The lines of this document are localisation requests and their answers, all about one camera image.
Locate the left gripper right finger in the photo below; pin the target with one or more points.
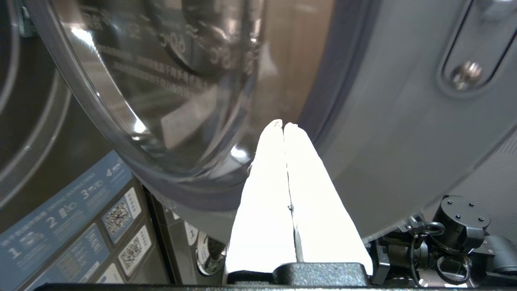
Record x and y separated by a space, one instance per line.
319 210

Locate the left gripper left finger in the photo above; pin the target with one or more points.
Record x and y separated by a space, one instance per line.
266 202

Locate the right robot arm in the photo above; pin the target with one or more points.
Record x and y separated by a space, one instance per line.
464 234

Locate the grey round dryer door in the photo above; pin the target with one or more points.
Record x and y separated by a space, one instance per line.
375 133

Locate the dark front-load dryer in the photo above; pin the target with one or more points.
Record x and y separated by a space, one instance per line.
36 133

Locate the silver round dial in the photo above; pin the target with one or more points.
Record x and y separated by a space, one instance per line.
209 255

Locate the blue instruction sticker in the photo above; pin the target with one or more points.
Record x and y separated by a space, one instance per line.
60 230

